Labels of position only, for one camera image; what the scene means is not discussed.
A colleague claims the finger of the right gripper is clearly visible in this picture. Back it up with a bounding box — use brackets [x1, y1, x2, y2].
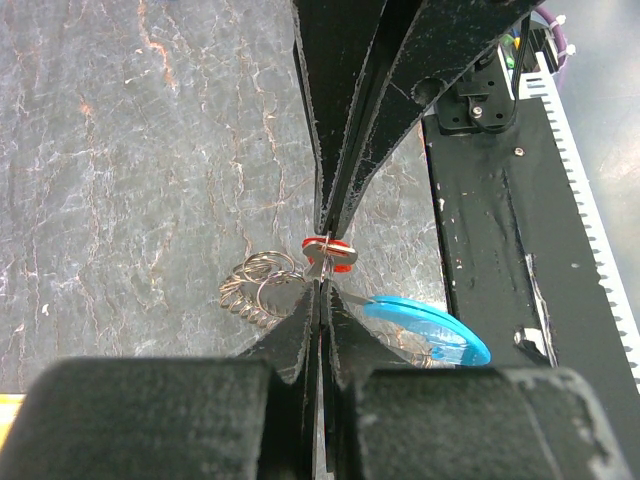
[291, 1, 386, 235]
[329, 1, 539, 239]

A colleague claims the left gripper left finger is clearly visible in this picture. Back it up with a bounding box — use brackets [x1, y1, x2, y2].
[1, 282, 320, 479]

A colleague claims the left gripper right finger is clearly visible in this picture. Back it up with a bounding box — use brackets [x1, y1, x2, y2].
[320, 282, 633, 479]

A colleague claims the red tag key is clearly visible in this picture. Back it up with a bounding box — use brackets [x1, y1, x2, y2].
[302, 236, 358, 279]

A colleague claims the orange white checkered cloth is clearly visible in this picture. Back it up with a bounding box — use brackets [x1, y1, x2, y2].
[0, 393, 26, 446]

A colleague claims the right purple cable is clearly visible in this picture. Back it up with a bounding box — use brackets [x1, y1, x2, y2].
[534, 4, 576, 81]

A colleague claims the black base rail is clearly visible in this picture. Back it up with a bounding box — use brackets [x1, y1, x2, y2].
[423, 98, 639, 398]

